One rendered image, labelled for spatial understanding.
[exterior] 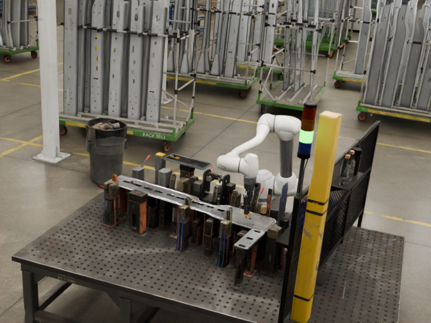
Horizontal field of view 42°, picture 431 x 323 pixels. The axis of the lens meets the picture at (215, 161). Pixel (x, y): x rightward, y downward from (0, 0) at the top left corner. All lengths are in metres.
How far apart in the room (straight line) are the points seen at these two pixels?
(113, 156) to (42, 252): 2.84
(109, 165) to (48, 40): 1.72
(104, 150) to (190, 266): 3.06
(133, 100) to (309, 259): 5.52
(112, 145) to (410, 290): 3.60
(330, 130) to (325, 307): 1.25
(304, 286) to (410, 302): 2.07
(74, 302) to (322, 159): 2.59
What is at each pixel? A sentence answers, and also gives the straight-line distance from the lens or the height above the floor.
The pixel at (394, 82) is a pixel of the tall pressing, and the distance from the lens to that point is 10.64.
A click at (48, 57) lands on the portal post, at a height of 1.36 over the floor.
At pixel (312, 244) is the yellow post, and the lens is 3.30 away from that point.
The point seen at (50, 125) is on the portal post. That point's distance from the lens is 7.61.
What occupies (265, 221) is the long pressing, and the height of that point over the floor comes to 1.00.
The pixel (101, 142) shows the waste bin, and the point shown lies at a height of 0.56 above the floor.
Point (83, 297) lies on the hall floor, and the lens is 4.93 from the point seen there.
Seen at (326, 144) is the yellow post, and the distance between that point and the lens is 3.07.
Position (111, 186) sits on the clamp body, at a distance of 4.32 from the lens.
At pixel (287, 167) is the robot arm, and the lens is 4.51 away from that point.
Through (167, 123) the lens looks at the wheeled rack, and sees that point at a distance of 8.45.
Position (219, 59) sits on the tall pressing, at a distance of 11.90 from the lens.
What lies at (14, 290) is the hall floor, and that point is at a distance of 5.09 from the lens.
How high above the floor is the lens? 2.79
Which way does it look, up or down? 21 degrees down
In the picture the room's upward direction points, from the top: 4 degrees clockwise
